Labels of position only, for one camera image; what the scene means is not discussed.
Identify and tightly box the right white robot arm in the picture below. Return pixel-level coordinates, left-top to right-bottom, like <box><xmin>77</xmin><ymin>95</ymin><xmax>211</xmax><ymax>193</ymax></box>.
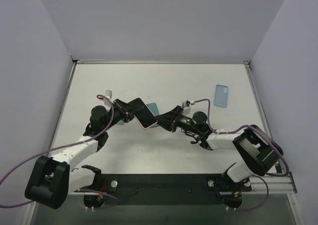
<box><xmin>155</xmin><ymin>106</ymin><xmax>283</xmax><ymax>183</ymax></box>

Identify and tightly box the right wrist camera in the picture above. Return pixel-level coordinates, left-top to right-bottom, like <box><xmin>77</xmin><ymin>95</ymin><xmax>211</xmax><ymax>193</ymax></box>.
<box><xmin>181</xmin><ymin>100</ymin><xmax>195</xmax><ymax>110</ymax></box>

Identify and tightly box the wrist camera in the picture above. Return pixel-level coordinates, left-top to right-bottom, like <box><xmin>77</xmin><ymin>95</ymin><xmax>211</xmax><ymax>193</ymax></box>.
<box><xmin>104</xmin><ymin>90</ymin><xmax>112</xmax><ymax>99</ymax></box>
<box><xmin>181</xmin><ymin>100</ymin><xmax>195</xmax><ymax>110</ymax></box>

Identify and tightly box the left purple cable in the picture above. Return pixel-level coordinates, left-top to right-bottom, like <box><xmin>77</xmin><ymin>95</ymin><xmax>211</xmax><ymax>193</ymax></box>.
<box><xmin>0</xmin><ymin>94</ymin><xmax>121</xmax><ymax>210</ymax></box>

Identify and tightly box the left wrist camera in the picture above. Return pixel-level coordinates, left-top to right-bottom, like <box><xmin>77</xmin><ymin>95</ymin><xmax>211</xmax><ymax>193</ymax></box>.
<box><xmin>104</xmin><ymin>90</ymin><xmax>112</xmax><ymax>99</ymax></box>

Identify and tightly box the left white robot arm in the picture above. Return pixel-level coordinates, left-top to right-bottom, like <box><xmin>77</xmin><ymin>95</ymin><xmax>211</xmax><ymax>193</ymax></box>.
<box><xmin>24</xmin><ymin>99</ymin><xmax>145</xmax><ymax>209</ymax></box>

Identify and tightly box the teal phone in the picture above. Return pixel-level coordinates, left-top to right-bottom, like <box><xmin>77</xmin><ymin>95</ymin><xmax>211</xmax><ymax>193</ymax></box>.
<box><xmin>144</xmin><ymin>103</ymin><xmax>159</xmax><ymax>129</ymax></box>

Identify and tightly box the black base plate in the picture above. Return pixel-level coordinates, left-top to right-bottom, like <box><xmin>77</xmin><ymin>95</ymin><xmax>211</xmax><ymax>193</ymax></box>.
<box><xmin>86</xmin><ymin>174</ymin><xmax>251</xmax><ymax>205</ymax></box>

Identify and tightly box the purple cable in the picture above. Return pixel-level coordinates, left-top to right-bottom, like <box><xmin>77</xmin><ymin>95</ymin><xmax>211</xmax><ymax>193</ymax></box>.
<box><xmin>191</xmin><ymin>98</ymin><xmax>291</xmax><ymax>212</ymax></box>
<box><xmin>0</xmin><ymin>94</ymin><xmax>121</xmax><ymax>210</ymax></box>

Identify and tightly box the light blue phone case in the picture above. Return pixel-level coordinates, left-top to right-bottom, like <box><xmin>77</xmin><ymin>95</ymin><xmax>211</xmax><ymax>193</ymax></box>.
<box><xmin>213</xmin><ymin>84</ymin><xmax>229</xmax><ymax>108</ymax></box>

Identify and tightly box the aluminium front rail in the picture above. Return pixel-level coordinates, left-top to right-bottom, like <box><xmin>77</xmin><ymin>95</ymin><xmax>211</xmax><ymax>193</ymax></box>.
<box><xmin>215</xmin><ymin>174</ymin><xmax>297</xmax><ymax>194</ymax></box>

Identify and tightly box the black phone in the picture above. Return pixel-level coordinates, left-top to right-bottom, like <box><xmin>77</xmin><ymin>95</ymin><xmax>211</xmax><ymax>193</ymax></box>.
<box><xmin>128</xmin><ymin>97</ymin><xmax>156</xmax><ymax>128</ymax></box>

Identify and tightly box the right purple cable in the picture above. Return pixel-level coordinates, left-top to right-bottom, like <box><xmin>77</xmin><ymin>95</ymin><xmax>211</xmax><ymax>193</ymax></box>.
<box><xmin>191</xmin><ymin>98</ymin><xmax>291</xmax><ymax>212</ymax></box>

